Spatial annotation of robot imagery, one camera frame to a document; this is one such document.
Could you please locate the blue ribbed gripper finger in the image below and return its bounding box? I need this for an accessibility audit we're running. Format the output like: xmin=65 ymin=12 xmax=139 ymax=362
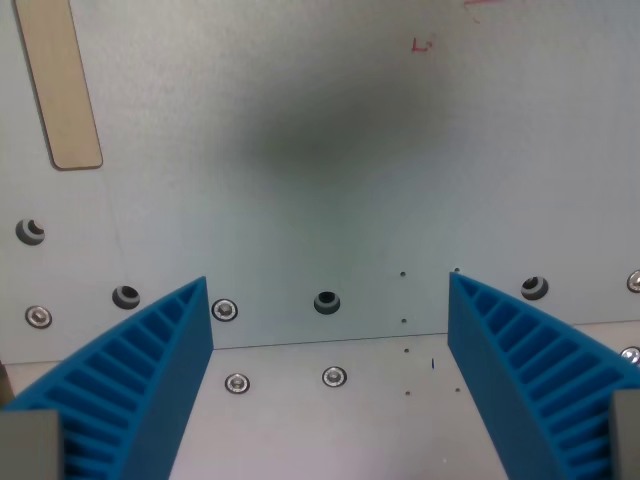
xmin=0 ymin=275 xmax=215 ymax=480
xmin=447 ymin=271 xmax=640 ymax=480

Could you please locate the light wooden flat strip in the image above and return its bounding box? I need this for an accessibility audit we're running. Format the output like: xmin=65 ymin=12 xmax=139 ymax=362
xmin=13 ymin=0 xmax=105 ymax=171

